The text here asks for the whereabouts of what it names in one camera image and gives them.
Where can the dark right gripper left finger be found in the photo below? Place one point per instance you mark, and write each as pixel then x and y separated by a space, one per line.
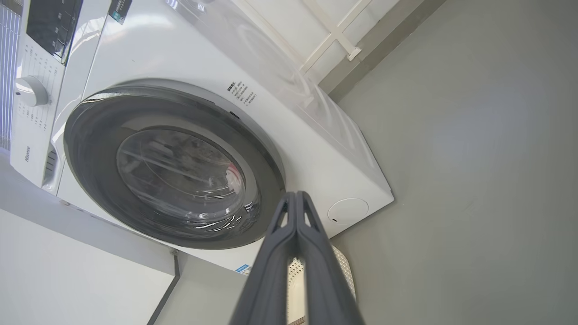
pixel 271 280

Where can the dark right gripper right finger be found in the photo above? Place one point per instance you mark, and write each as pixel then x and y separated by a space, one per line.
pixel 325 284

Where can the black round washer door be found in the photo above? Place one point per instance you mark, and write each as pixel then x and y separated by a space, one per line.
pixel 99 149

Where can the cream perforated laundry basket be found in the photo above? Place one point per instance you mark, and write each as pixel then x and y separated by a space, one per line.
pixel 345 271

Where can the white front-load washing machine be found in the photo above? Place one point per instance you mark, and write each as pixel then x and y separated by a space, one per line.
pixel 180 49

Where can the blue energy label sticker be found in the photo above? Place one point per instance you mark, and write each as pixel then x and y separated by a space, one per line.
pixel 243 269

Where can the round white filter cover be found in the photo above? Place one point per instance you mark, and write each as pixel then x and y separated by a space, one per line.
pixel 347 211

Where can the black printed text label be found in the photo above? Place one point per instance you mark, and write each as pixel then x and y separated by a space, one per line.
pixel 242 93

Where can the white metal railing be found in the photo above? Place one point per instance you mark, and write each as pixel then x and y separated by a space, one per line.
pixel 334 34

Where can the white control knob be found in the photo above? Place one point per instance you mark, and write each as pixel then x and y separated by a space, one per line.
pixel 30 91

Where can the black display panel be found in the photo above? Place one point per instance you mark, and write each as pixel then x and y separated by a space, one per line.
pixel 54 25

